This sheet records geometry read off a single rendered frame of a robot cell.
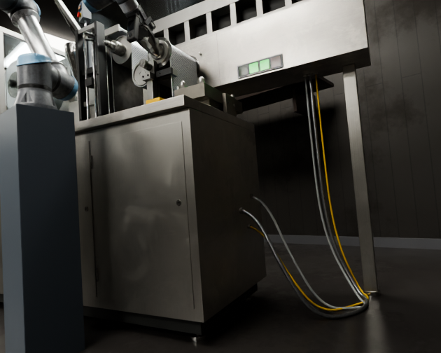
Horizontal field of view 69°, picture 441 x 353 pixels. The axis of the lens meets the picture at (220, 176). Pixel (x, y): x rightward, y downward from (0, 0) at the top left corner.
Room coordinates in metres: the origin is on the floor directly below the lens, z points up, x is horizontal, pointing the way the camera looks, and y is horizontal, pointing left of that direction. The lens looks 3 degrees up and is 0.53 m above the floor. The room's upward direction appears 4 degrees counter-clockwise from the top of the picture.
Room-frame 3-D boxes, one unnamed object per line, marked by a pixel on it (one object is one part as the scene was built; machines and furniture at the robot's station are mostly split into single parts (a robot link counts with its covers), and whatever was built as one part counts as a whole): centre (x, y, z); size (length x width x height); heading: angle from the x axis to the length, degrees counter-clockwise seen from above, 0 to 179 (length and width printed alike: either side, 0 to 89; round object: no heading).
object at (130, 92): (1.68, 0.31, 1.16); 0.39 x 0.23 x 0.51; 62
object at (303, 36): (2.21, 0.62, 1.29); 3.10 x 0.28 x 0.30; 62
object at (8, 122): (1.21, 0.69, 0.45); 0.20 x 0.20 x 0.90; 50
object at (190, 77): (1.59, 0.14, 1.11); 0.23 x 0.01 x 0.18; 152
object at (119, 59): (1.75, 0.41, 1.34); 0.25 x 0.14 x 0.14; 152
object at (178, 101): (1.99, 1.07, 0.88); 2.52 x 0.66 x 0.04; 62
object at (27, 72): (1.22, 0.69, 1.07); 0.13 x 0.12 x 0.14; 170
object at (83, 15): (1.80, 0.73, 1.66); 0.07 x 0.07 x 0.10; 41
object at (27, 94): (1.21, 0.69, 0.95); 0.15 x 0.15 x 0.10
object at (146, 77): (1.49, 0.30, 1.05); 0.06 x 0.05 x 0.31; 152
